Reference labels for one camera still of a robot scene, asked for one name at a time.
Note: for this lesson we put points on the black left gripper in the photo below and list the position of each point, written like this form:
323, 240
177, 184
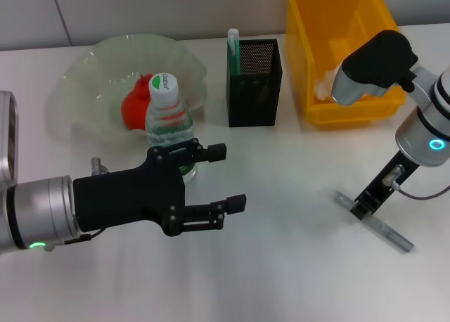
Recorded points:
126, 199

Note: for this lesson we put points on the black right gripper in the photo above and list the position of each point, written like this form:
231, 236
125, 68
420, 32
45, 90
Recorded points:
379, 188

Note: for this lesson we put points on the silver glitter pen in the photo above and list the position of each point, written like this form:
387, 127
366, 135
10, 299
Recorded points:
393, 236

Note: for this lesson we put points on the clear green-label water bottle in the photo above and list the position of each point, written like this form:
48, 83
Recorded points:
163, 90

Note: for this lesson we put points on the orange toy fruit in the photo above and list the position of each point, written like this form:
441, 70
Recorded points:
133, 107

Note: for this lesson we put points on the mint green pen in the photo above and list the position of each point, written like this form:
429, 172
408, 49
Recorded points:
233, 55

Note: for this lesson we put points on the white paper ball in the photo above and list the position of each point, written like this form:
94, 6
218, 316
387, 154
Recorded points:
325, 86

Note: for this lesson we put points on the black mesh pen holder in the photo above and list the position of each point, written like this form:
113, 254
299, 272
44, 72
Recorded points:
253, 100

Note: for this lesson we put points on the green glass fruit plate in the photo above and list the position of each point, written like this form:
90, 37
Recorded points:
91, 86

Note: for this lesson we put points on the yellow plastic bin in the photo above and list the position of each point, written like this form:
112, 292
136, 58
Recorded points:
316, 30

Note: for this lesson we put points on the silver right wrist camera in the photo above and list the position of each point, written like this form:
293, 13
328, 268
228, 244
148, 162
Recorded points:
376, 62

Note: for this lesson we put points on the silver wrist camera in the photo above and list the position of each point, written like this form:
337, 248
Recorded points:
8, 139
376, 62

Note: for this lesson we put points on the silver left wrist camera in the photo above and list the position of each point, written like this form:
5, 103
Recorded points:
8, 139

